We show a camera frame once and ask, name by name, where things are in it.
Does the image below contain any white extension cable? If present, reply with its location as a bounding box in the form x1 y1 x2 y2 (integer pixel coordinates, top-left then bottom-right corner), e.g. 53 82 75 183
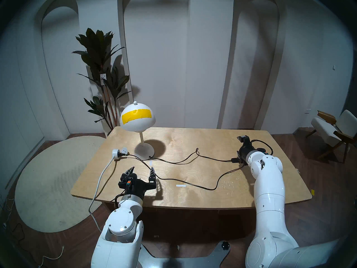
89 158 115 232

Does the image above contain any black floor cable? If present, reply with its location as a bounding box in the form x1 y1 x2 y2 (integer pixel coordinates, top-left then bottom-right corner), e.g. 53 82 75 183
6 223 31 251

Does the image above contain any white round extension socket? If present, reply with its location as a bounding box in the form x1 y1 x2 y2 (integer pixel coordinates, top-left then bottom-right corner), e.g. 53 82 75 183
112 147 129 160

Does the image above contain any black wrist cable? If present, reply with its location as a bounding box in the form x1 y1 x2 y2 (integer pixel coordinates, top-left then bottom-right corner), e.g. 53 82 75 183
110 192 126 209
251 140 274 155

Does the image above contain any light wooden table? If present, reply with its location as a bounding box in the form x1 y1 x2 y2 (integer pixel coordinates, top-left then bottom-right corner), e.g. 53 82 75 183
70 127 312 210

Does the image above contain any beige oval rug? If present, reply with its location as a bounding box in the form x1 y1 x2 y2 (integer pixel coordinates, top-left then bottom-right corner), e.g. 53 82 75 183
15 136 108 233

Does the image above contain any tall green leafy plant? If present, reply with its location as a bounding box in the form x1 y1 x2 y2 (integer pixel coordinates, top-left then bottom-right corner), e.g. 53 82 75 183
72 28 133 131

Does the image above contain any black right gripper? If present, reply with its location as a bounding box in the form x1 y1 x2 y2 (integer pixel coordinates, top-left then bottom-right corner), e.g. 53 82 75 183
237 143 254 167

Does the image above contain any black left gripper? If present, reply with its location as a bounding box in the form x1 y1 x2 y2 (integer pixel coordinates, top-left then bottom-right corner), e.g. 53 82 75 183
118 167 157 201

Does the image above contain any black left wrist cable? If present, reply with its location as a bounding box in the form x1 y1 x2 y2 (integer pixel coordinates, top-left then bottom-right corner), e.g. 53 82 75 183
110 192 126 209

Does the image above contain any grey metal robot base plate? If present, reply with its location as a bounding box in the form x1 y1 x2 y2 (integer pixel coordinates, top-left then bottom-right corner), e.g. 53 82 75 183
138 240 231 268

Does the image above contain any white lamp with yellow tape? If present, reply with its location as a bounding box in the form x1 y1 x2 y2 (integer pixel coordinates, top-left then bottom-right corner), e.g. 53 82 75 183
120 101 156 161

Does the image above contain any black lamp power cord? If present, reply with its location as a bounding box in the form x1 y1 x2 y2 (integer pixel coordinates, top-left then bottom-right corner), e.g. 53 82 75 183
121 148 243 191

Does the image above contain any thin white floor cable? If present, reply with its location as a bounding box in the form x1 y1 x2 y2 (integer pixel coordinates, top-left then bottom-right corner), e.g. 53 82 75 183
38 246 64 266

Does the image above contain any white wooden armchair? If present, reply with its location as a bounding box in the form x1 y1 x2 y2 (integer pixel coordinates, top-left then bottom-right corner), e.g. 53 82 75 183
306 110 357 163

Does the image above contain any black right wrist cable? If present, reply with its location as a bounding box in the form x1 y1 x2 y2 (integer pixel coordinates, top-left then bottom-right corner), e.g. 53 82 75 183
251 140 274 155

